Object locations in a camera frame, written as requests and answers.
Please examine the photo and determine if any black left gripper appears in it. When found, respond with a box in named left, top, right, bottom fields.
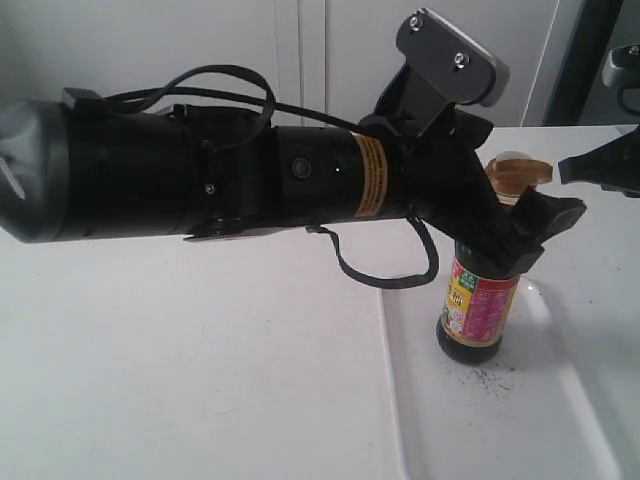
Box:
left=361, top=65, right=586, bottom=274

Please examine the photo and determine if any dark soy sauce bottle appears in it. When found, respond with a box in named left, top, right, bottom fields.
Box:
left=436, top=151, right=553, bottom=365

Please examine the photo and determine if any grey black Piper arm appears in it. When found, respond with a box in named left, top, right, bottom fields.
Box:
left=558, top=44, right=639, bottom=198

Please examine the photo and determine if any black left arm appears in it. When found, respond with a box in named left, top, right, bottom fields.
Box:
left=1, top=66, right=586, bottom=289

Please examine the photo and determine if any white cabinet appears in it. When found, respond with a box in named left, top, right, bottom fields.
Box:
left=1, top=1, right=581, bottom=126

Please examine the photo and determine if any white plastic tray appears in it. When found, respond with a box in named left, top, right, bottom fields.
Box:
left=380, top=278, right=623, bottom=479

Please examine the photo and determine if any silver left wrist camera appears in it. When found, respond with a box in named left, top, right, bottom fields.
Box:
left=396, top=8, right=510, bottom=133

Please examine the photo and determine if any dark vertical post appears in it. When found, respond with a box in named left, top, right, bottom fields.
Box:
left=542, top=0, right=624, bottom=127

